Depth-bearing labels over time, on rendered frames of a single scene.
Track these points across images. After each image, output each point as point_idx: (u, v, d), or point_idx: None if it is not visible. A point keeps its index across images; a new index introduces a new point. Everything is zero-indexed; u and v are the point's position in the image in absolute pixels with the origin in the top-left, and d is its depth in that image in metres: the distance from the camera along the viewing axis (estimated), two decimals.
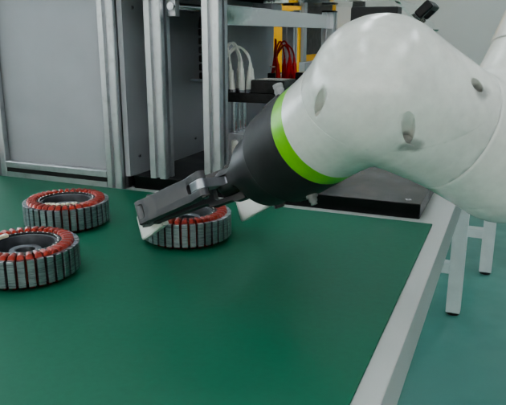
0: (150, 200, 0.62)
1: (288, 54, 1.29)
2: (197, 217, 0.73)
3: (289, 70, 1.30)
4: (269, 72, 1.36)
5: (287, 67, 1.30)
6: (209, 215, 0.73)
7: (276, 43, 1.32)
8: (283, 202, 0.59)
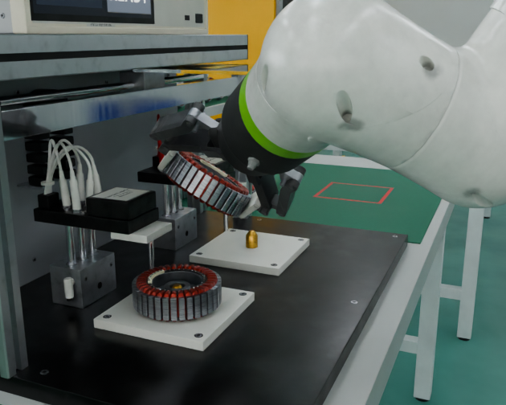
0: (165, 118, 0.67)
1: None
2: (212, 172, 0.72)
3: None
4: (154, 156, 1.04)
5: None
6: (222, 178, 0.72)
7: None
8: (243, 169, 0.59)
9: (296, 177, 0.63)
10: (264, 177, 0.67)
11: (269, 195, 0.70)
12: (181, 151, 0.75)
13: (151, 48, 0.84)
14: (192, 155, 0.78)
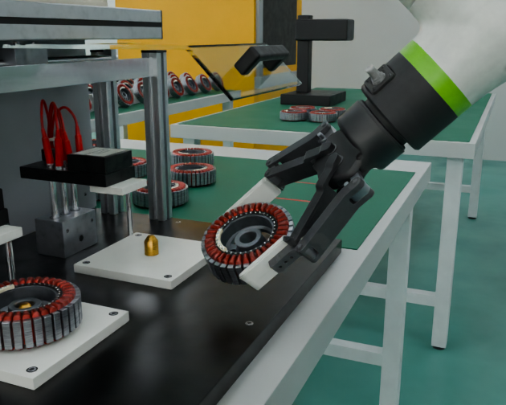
0: (318, 236, 0.62)
1: (55, 125, 0.83)
2: (282, 221, 0.70)
3: (59, 150, 0.83)
4: (43, 149, 0.89)
5: (55, 145, 0.83)
6: (280, 214, 0.71)
7: (42, 107, 0.85)
8: None
9: (335, 129, 0.72)
10: (315, 161, 0.72)
11: (291, 172, 0.74)
12: (257, 255, 0.67)
13: (9, 17, 0.70)
14: (233, 255, 0.68)
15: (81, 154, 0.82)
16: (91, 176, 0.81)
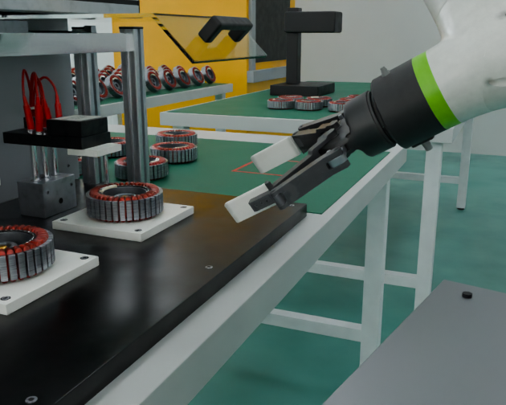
0: None
1: (35, 92, 0.89)
2: (147, 193, 0.88)
3: (38, 116, 0.89)
4: (26, 116, 0.96)
5: (35, 112, 0.89)
6: (153, 190, 0.89)
7: (24, 76, 0.91)
8: (352, 100, 0.73)
9: (344, 153, 0.70)
10: (316, 160, 0.74)
11: (291, 178, 0.73)
12: (108, 198, 0.86)
13: None
14: (99, 194, 0.88)
15: (59, 120, 0.88)
16: (69, 139, 0.88)
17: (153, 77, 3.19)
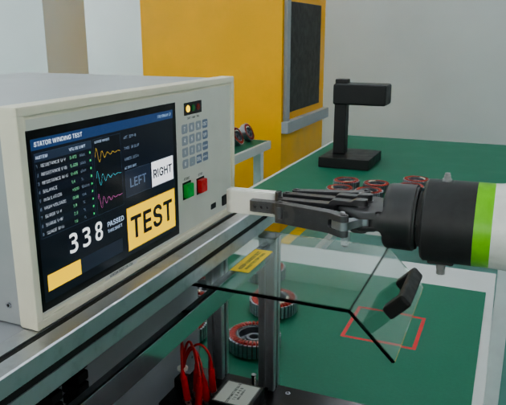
0: None
1: (197, 374, 0.88)
2: None
3: (200, 394, 0.88)
4: (176, 378, 0.94)
5: (197, 390, 0.88)
6: None
7: (182, 350, 0.90)
8: (400, 185, 0.68)
9: (347, 224, 0.66)
10: None
11: None
12: None
13: (177, 276, 0.74)
14: None
15: (222, 402, 0.87)
16: None
17: None
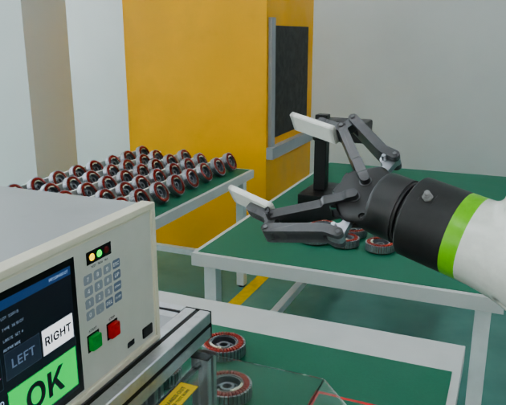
0: None
1: None
2: None
3: None
4: None
5: None
6: None
7: None
8: (385, 188, 0.67)
9: (344, 236, 0.69)
10: (323, 211, 0.72)
11: (290, 216, 0.72)
12: None
13: None
14: None
15: None
16: None
17: (176, 180, 3.10)
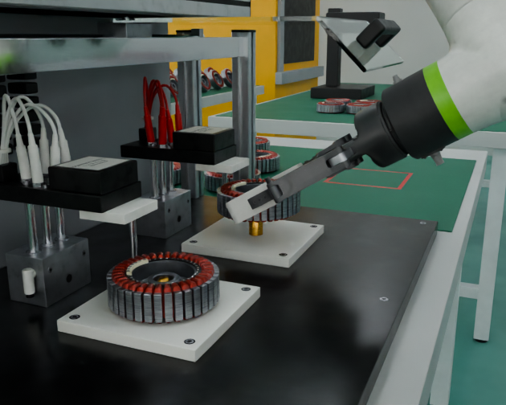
0: None
1: (161, 102, 0.81)
2: None
3: (163, 128, 0.82)
4: (140, 128, 0.88)
5: (161, 123, 0.82)
6: None
7: (145, 84, 0.83)
8: (363, 108, 0.73)
9: (344, 153, 0.70)
10: None
11: None
12: None
13: None
14: (234, 191, 0.80)
15: (188, 132, 0.81)
16: (200, 153, 0.80)
17: None
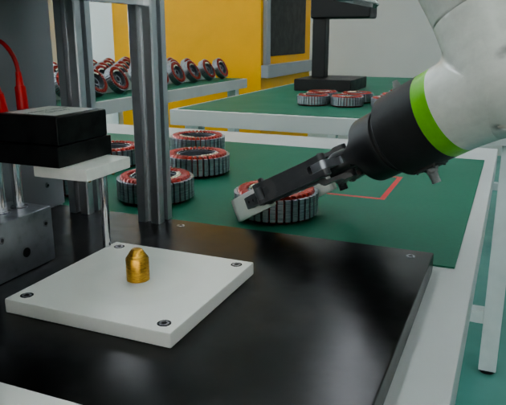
0: None
1: None
2: (297, 194, 0.77)
3: None
4: None
5: None
6: (304, 192, 0.78)
7: None
8: (365, 116, 0.68)
9: (325, 161, 0.66)
10: None
11: None
12: None
13: None
14: (247, 189, 0.80)
15: (18, 113, 0.49)
16: (36, 149, 0.48)
17: None
